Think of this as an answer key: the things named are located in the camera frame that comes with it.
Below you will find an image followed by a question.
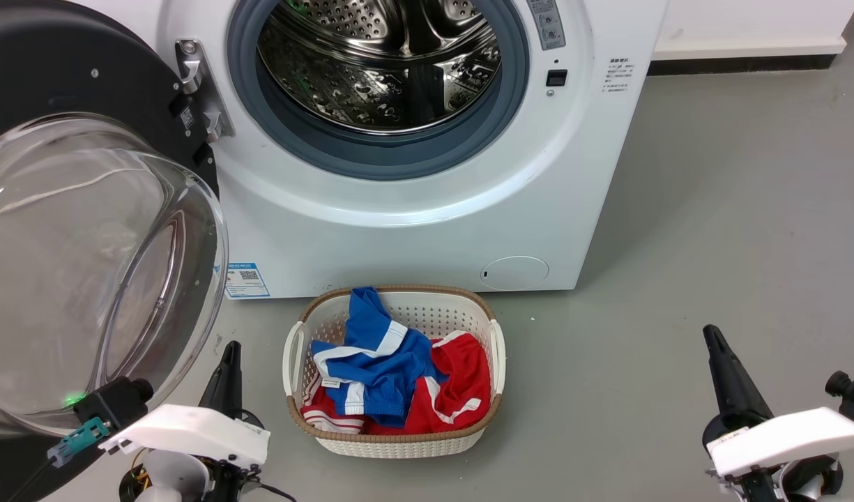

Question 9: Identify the red white-striped garment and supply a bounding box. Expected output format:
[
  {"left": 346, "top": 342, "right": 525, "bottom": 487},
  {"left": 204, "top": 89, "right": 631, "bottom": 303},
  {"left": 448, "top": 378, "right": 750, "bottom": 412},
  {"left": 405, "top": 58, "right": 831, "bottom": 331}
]
[{"left": 300, "top": 330, "right": 492, "bottom": 437}]

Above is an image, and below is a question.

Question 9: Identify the round black glass washer door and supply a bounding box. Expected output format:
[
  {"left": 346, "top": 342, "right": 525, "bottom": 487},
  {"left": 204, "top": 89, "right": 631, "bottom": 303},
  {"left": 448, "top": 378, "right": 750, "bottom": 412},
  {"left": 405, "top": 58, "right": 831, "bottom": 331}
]
[{"left": 0, "top": 0, "right": 231, "bottom": 502}]

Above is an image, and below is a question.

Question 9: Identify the white front-load washing machine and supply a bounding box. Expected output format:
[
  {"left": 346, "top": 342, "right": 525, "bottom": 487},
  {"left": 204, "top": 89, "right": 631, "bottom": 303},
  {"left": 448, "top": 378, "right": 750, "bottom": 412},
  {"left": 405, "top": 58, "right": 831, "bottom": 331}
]
[{"left": 75, "top": 0, "right": 671, "bottom": 301}]

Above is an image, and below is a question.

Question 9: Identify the blue energy label sticker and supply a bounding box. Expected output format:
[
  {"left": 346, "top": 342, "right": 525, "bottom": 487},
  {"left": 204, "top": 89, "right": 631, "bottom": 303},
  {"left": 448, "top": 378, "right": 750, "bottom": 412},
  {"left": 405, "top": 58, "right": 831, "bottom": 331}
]
[{"left": 224, "top": 261, "right": 271, "bottom": 300}]

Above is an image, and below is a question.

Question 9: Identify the blue white-striped garment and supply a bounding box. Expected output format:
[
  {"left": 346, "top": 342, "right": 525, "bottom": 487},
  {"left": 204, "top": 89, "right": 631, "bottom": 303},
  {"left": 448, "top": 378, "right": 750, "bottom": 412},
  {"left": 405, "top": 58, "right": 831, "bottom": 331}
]
[{"left": 309, "top": 286, "right": 449, "bottom": 429}]

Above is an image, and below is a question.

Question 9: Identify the black baseboard strip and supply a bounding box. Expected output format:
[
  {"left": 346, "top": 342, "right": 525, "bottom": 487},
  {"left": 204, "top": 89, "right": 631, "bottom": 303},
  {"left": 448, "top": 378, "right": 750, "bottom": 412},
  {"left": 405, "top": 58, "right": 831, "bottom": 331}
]
[{"left": 646, "top": 54, "right": 838, "bottom": 77}]

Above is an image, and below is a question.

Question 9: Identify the teal cable connector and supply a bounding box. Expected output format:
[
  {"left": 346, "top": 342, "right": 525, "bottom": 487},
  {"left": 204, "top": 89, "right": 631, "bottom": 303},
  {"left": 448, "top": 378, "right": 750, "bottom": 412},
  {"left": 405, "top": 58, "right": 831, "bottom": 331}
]
[{"left": 46, "top": 416, "right": 112, "bottom": 469}]

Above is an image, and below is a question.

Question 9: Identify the grey instruction label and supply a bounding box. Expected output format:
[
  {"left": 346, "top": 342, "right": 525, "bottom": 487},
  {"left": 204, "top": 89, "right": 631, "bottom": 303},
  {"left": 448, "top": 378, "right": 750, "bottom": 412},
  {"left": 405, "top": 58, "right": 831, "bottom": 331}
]
[{"left": 526, "top": 0, "right": 567, "bottom": 52}]

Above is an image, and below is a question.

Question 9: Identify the steel washer drum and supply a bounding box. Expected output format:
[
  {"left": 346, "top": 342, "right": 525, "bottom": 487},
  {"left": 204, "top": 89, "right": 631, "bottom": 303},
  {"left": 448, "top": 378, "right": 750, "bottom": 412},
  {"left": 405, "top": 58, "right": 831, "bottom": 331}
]
[{"left": 257, "top": 0, "right": 503, "bottom": 136}]

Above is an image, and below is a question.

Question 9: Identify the white woven-rim laundry basket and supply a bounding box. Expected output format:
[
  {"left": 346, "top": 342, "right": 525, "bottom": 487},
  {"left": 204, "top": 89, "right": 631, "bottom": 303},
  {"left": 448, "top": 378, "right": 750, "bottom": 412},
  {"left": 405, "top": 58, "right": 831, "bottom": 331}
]
[{"left": 281, "top": 284, "right": 507, "bottom": 459}]

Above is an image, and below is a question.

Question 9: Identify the round white filter cover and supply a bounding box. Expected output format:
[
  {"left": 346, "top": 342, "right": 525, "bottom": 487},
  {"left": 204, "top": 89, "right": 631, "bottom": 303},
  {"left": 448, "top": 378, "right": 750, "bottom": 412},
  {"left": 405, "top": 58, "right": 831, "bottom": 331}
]
[{"left": 480, "top": 255, "right": 551, "bottom": 291}]

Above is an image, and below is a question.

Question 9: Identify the metal door hinge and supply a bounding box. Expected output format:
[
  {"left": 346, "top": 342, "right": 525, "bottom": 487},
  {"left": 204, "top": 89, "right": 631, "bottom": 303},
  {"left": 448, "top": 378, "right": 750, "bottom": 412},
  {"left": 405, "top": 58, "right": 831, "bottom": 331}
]
[{"left": 174, "top": 39, "right": 234, "bottom": 144}]

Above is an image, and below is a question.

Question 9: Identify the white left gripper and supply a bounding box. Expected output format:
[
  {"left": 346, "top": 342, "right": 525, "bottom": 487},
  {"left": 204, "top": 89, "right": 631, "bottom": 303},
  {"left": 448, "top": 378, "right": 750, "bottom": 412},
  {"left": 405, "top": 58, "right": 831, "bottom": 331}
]
[{"left": 99, "top": 341, "right": 271, "bottom": 502}]

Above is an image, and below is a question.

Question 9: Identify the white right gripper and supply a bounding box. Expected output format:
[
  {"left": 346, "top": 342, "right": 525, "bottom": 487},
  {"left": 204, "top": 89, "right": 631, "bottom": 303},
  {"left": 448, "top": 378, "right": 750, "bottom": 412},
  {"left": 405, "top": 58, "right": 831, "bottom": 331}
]
[{"left": 702, "top": 324, "right": 854, "bottom": 502}]

